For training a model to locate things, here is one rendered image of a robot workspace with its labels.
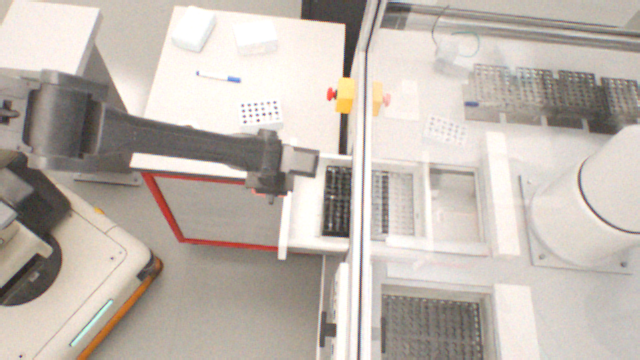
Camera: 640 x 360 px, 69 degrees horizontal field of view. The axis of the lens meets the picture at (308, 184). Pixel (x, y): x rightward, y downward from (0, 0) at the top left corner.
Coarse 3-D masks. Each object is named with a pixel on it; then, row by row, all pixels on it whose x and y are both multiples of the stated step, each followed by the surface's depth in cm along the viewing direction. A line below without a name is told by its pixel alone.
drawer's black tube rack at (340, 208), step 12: (348, 168) 118; (336, 180) 120; (348, 180) 120; (324, 192) 118; (336, 192) 115; (348, 192) 115; (336, 204) 113; (348, 204) 113; (336, 216) 112; (348, 216) 112; (336, 228) 110; (348, 228) 111
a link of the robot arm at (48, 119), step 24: (0, 96) 48; (24, 96) 48; (48, 96) 49; (72, 96) 50; (0, 120) 48; (24, 120) 49; (48, 120) 49; (72, 120) 51; (0, 144) 48; (24, 144) 49; (48, 144) 49; (72, 144) 51
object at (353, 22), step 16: (304, 0) 164; (320, 0) 164; (336, 0) 163; (352, 0) 163; (304, 16) 170; (320, 16) 170; (336, 16) 170; (352, 16) 169; (352, 32) 176; (352, 48) 184
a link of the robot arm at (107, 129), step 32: (96, 96) 53; (96, 128) 54; (128, 128) 57; (160, 128) 61; (192, 128) 66; (32, 160) 50; (64, 160) 52; (96, 160) 55; (192, 160) 67; (224, 160) 72; (256, 160) 78
